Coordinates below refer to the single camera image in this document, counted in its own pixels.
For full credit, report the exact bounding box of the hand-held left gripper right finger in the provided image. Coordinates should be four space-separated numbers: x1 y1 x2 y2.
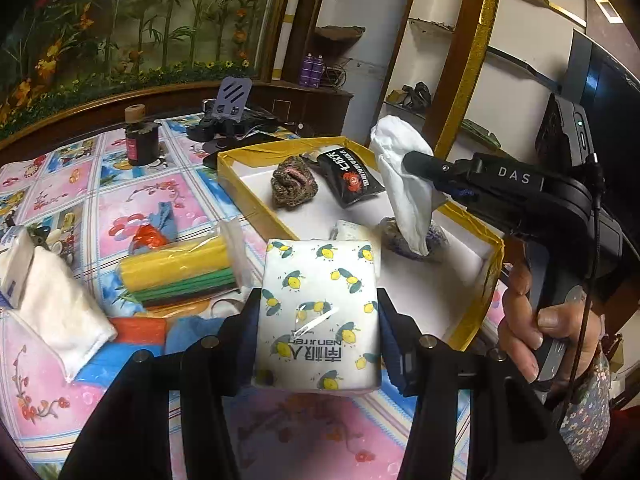
375 287 583 480

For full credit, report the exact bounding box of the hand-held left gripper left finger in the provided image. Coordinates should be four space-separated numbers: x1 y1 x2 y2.
60 292 263 480

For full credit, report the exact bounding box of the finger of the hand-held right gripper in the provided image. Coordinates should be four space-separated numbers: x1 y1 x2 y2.
434 184 483 208
402 150 482 188

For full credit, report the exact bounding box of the white cloth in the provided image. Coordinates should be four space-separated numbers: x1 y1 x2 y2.
369 114 436 257

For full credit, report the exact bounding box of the blue cloth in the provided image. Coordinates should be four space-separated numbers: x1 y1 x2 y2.
150 201 179 241
165 314 226 356

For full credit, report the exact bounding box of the yellow cardboard box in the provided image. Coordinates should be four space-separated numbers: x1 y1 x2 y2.
216 135 506 352

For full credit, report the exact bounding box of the lemon print tissue pack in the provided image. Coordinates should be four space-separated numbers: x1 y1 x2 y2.
251 237 383 393

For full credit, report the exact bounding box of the bag of coloured sticks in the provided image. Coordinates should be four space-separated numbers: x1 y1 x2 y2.
116 220 246 308

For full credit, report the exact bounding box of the person's right forearm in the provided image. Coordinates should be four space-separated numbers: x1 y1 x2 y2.
555 345 616 471

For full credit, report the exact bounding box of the person's right hand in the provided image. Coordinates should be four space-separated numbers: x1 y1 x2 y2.
497 260 603 385

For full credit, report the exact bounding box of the green flat object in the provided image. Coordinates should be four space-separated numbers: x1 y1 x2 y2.
462 119 501 143

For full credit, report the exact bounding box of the dark crumpled bag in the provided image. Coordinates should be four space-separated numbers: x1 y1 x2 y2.
400 81 432 110

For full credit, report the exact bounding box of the black snack packet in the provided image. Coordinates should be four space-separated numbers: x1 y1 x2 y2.
309 147 387 208

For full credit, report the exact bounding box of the purple mesh scrubber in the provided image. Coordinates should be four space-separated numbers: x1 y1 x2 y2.
377 216 448 263

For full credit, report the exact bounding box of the orange cloth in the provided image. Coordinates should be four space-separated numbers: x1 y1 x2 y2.
107 316 168 348

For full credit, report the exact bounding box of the small white packet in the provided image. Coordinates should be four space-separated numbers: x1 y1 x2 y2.
330 219 383 251

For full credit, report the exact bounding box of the black flat screen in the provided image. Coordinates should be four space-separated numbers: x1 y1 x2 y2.
565 27 640 201

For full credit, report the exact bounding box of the gold trimmed wooden arch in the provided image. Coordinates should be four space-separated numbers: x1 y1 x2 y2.
432 0 503 156

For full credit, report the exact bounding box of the brown knitted scrubber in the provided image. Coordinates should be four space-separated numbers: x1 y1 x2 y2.
270 155 321 207

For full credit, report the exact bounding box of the brown wood piece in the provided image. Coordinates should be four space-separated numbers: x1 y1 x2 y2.
315 24 366 43

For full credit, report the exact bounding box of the black flat device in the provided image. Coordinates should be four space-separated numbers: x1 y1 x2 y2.
202 132 286 168

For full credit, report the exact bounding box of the white paper roll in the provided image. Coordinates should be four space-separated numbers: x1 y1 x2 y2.
271 0 308 82

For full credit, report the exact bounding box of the white towel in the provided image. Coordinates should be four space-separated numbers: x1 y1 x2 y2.
0 232 118 381

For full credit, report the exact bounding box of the purple phone stand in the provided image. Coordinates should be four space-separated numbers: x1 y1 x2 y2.
210 76 251 121

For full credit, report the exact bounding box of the dark bottle with cork lid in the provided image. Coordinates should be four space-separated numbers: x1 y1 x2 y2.
124 104 160 167

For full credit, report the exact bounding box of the flower and bamboo display panel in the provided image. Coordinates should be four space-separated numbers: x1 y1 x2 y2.
0 0 296 131

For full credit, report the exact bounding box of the black cable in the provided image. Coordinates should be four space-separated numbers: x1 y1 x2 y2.
561 154 604 431

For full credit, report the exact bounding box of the black gadget with cables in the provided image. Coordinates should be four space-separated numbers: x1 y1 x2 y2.
186 102 281 143

